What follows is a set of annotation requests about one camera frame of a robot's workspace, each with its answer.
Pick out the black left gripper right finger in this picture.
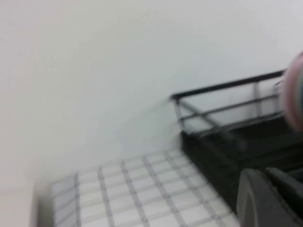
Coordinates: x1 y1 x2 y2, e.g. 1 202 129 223
265 167 303 227

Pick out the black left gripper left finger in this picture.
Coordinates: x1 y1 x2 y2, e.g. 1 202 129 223
237 168 291 227

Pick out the pink plate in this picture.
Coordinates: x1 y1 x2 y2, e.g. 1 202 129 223
281 51 303 131

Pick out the white black-grid tablecloth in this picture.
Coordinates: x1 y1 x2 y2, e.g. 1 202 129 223
35 148 240 227

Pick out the black wire dish rack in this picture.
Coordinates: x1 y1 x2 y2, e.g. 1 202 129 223
171 70 303 142
181 115 303 213

